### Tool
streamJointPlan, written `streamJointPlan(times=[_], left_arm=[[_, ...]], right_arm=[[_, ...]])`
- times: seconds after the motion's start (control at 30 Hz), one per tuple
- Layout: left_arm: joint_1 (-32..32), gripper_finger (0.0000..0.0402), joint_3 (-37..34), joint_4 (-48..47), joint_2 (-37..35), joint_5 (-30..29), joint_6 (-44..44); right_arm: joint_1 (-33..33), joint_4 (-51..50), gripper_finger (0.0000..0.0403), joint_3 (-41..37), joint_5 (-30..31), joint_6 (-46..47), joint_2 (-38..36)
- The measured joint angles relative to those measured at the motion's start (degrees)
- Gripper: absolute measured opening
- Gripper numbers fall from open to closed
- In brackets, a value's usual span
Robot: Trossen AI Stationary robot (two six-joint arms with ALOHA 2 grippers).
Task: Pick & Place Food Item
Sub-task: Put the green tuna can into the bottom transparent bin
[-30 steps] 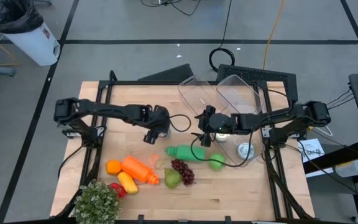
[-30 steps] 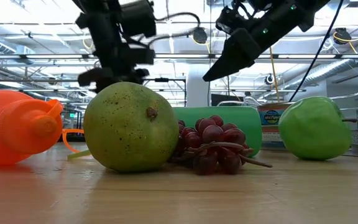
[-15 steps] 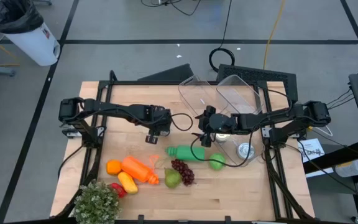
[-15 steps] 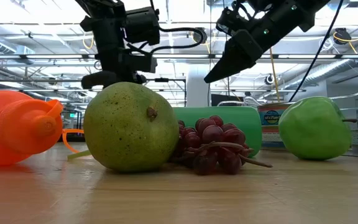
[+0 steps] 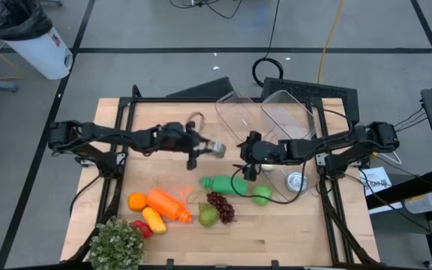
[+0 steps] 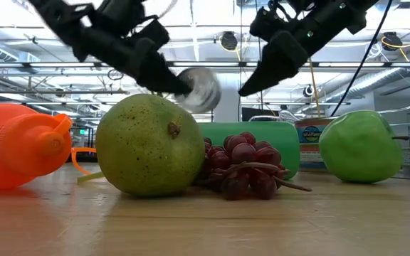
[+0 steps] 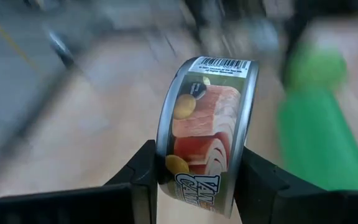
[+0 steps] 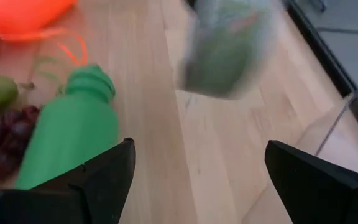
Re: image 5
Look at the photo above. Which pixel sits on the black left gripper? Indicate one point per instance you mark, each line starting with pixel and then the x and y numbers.
pixel 178 138

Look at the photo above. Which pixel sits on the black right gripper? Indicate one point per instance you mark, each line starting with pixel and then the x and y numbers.
pixel 264 152

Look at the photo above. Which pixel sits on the blue label tuna can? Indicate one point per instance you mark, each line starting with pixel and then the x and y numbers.
pixel 219 149

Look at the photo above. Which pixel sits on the barcode label tin can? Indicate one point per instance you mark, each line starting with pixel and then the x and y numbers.
pixel 268 168

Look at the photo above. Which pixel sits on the green plastic bottle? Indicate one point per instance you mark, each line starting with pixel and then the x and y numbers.
pixel 227 185

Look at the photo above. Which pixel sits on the green apple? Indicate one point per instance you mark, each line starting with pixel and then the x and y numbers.
pixel 262 195

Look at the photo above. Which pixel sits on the red grape bunch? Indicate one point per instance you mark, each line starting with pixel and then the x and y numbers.
pixel 221 206

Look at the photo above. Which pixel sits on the text label tin can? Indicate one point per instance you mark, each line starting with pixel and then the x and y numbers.
pixel 296 182

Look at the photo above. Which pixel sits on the green pear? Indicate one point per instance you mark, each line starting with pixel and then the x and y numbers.
pixel 208 216

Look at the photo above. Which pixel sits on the orange plastic bottle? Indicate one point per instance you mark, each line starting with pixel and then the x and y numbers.
pixel 165 204

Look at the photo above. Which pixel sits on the orange fruit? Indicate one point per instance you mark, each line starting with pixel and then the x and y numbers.
pixel 137 202

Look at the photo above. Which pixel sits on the yellow mango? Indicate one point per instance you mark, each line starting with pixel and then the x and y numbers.
pixel 154 220

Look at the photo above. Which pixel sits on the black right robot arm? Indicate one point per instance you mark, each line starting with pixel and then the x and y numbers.
pixel 332 144

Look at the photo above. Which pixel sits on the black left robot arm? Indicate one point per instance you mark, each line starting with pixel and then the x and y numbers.
pixel 118 135

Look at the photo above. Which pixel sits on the clear bin with white sticker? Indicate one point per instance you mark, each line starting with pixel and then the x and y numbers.
pixel 234 112

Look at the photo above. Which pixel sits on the clear plastic bin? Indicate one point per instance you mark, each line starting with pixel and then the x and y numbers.
pixel 291 112
pixel 276 183

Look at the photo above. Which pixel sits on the black angled panel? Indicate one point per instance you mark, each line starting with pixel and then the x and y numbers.
pixel 208 90

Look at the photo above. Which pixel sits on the red bell pepper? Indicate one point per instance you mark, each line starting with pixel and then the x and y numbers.
pixel 144 229

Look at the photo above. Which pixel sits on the black table clamp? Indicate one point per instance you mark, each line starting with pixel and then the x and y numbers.
pixel 274 265
pixel 169 264

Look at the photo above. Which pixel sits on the potted plant with white flowers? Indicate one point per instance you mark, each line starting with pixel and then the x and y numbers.
pixel 116 247

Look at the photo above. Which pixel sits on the white printed paper sheet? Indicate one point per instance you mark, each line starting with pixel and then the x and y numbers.
pixel 375 178

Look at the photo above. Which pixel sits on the black desk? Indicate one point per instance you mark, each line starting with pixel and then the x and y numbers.
pixel 407 187

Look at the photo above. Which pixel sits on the white box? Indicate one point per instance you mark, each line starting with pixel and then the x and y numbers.
pixel 420 202

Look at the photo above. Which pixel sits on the white trash can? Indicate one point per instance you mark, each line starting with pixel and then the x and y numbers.
pixel 43 56

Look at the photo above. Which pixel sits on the black trash bag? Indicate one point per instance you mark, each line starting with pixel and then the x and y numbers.
pixel 19 18

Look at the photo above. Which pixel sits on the black table frame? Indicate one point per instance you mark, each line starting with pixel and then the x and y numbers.
pixel 163 99

